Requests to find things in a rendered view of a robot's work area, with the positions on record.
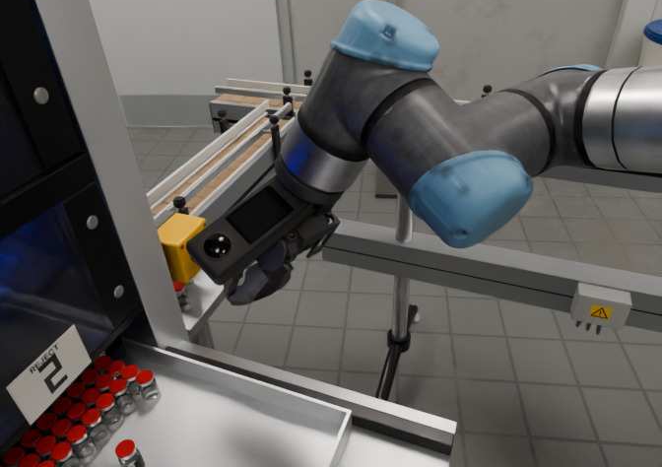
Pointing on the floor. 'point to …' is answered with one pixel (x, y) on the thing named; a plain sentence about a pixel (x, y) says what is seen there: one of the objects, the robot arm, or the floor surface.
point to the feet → (395, 355)
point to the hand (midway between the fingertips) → (230, 297)
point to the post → (105, 145)
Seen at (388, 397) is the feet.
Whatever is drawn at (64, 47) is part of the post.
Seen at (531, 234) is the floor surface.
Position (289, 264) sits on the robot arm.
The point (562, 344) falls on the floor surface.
